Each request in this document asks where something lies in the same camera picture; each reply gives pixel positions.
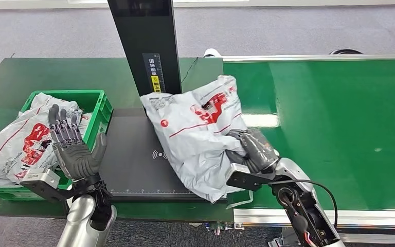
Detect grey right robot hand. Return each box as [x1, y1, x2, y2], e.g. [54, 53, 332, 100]
[225, 128, 280, 175]

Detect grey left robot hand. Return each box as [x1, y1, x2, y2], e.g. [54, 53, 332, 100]
[47, 104, 108, 182]

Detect white courier bag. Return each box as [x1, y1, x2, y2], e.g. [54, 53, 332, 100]
[0, 92, 93, 188]
[139, 75, 255, 210]

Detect black inbound scanner machine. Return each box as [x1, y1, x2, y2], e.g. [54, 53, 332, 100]
[98, 0, 229, 205]

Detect green plastic crate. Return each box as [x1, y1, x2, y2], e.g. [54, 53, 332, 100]
[0, 90, 114, 202]

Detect white courier bag, red print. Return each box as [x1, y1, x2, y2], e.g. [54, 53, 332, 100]
[0, 92, 93, 188]

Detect connector panel under table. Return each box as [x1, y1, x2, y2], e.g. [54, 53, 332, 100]
[202, 221, 244, 237]

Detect yellow and black scanner label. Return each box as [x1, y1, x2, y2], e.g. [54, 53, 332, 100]
[141, 52, 167, 94]

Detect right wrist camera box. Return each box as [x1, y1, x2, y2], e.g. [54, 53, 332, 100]
[226, 162, 277, 192]

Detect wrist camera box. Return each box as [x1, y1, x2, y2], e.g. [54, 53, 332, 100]
[226, 162, 277, 192]
[20, 167, 73, 204]

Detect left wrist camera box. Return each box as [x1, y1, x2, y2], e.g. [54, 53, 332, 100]
[20, 167, 73, 204]

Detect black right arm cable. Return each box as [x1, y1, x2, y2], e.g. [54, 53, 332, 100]
[269, 179, 339, 230]

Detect thin black scanner cable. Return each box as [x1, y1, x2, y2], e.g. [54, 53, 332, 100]
[180, 57, 199, 84]

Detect black coiled floor cable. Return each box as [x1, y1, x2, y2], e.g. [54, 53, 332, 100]
[329, 48, 364, 56]

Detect aluminium conveyor frame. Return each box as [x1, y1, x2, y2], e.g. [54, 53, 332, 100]
[222, 53, 395, 237]

